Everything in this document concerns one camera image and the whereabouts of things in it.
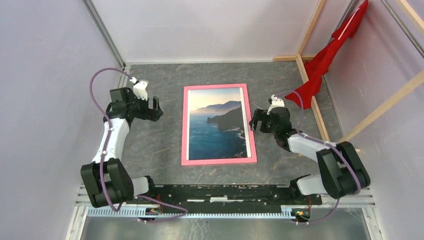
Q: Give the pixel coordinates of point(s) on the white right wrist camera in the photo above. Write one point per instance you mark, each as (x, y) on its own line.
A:
(275, 102)

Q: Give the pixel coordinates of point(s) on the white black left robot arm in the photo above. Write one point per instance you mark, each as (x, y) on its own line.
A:
(106, 180)

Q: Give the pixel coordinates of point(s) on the aluminium side rail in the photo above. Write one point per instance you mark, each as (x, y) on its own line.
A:
(109, 129)

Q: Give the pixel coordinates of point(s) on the ocean landscape photo print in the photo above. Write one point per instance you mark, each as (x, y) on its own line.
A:
(217, 124)

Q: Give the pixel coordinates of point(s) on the red cloth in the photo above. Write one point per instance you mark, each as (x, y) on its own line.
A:
(320, 64)

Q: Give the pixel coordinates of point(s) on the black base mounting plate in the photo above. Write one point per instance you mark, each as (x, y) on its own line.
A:
(230, 198)

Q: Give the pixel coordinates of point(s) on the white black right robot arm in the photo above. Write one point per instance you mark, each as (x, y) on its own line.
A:
(341, 171)

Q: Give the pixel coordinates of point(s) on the aluminium front rail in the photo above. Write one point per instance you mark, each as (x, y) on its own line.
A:
(362, 200)

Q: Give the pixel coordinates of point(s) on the white slotted cable duct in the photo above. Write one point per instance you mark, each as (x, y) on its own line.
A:
(141, 213)

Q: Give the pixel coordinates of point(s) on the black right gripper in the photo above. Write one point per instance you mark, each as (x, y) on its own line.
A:
(260, 114)

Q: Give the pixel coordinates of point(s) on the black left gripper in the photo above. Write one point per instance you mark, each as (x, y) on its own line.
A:
(153, 114)

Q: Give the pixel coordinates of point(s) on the pink wooden picture frame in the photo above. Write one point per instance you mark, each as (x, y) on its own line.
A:
(185, 132)

